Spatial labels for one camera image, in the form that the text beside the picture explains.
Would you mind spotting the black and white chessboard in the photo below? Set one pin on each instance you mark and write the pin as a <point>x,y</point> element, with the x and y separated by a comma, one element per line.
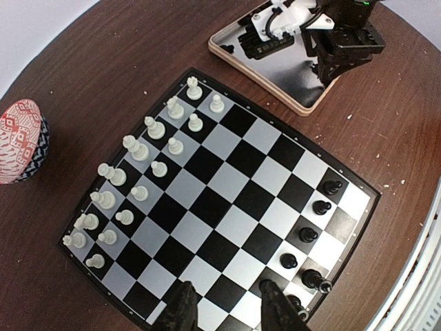
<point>229,206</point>

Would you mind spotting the white chess rook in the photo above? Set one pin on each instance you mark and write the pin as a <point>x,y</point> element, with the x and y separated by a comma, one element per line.
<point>194,91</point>
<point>76,240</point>

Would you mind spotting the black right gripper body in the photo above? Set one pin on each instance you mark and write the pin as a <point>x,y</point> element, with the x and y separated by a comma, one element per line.
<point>341,37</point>

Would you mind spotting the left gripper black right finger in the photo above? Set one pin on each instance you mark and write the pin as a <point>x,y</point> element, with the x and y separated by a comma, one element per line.
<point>277,314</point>

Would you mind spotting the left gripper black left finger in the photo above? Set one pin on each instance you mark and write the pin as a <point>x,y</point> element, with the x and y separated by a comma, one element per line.
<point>182,311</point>

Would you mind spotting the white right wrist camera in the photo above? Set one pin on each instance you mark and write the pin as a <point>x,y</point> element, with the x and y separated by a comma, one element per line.
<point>273,26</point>

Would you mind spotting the white chess bishop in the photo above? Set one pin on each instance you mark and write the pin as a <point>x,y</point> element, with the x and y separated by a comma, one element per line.
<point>105,199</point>
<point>155,129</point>

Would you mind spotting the red patterned bowl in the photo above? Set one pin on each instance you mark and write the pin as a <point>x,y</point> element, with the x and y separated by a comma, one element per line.
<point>25,139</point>

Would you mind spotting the white chess pawn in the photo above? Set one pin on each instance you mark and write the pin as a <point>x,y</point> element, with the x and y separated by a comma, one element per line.
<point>96,261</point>
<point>126,217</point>
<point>140,193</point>
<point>159,169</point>
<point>217,105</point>
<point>109,237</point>
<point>175,146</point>
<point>195,123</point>

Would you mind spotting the aluminium front rail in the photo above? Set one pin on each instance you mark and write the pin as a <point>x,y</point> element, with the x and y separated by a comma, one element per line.
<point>414,301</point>

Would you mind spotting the wooden rimmed metal tray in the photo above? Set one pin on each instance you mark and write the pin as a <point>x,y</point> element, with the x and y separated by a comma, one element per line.
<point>286,74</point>

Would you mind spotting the black chess king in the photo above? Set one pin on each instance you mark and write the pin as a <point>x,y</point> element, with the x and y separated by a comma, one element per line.
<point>314,280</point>

